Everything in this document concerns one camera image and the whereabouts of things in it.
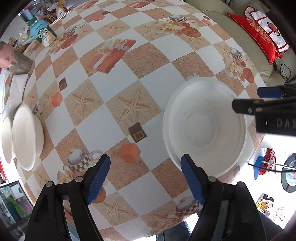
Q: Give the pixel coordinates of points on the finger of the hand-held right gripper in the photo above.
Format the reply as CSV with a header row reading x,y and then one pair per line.
x,y
269,92
245,106

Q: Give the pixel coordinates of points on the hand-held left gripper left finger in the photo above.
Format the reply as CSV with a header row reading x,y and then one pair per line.
x,y
100,177

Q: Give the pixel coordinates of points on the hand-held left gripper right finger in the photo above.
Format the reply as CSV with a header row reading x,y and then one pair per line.
x,y
191,180

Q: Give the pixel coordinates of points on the large white bowl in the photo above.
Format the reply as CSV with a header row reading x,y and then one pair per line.
x,y
204,129

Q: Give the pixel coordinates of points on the red and blue brush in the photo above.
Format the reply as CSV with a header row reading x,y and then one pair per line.
x,y
264,162

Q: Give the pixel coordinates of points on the black round disc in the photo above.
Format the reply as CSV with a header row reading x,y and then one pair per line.
x,y
289,172

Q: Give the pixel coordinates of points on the beige sofa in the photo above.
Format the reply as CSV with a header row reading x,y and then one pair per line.
x,y
245,41

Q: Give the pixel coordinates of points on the red embroidered cushion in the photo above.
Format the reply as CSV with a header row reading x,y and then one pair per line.
x,y
261,32

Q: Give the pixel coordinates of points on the pair of sandals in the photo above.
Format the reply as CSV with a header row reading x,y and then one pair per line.
x,y
266,201

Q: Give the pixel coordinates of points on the white paper bowl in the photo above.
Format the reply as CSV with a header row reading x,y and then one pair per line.
x,y
26,137
7,139

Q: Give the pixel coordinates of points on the checkered printed tablecloth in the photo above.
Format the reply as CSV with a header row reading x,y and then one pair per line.
x,y
129,92

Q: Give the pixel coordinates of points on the glass cabinet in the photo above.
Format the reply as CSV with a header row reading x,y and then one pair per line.
x,y
12,205

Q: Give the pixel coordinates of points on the white folded napkin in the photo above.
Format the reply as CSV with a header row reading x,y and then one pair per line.
x,y
15,90

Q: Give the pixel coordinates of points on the metal cup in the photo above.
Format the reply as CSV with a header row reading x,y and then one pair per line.
x,y
19,62

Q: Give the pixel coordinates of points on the green and white coffee cup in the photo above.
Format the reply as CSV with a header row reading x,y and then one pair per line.
x,y
44,33

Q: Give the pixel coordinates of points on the white labelled bottle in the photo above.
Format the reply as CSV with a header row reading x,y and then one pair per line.
x,y
61,10

